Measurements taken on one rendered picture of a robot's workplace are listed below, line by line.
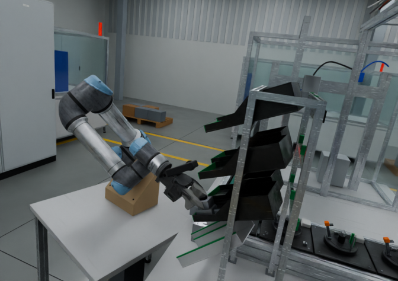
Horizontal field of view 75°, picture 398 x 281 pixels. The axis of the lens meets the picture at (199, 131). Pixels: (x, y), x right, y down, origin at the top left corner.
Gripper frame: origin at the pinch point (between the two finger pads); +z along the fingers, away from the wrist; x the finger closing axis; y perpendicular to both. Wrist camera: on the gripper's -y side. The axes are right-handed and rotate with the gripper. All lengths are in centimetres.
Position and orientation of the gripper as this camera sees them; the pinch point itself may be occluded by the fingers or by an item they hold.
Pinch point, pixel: (205, 201)
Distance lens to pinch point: 93.0
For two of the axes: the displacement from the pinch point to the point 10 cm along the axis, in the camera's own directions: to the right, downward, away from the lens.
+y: -4.8, 7.8, 4.0
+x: -4.6, 1.6, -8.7
